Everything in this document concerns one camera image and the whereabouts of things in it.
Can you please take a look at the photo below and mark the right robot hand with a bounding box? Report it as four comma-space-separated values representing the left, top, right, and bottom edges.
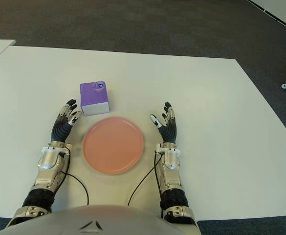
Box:
149, 101, 178, 144

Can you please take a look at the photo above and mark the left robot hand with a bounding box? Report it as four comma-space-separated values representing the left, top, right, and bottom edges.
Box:
51, 98, 82, 143

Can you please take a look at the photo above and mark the purple tissue paper pack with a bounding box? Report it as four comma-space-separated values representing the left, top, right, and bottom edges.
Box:
80, 80, 110, 116

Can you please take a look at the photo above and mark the pink round plate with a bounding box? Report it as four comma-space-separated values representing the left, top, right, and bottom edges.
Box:
82, 117, 145, 175

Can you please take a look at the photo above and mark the silver robot torso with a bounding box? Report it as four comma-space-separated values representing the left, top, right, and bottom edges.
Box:
0, 205, 202, 235

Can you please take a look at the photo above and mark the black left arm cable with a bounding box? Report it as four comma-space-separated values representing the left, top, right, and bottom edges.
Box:
59, 149, 89, 206

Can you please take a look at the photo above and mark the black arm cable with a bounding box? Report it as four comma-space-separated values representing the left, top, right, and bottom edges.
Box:
59, 149, 89, 206
127, 151, 163, 216

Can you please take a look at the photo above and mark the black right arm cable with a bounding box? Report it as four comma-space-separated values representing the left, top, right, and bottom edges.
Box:
127, 151, 163, 216

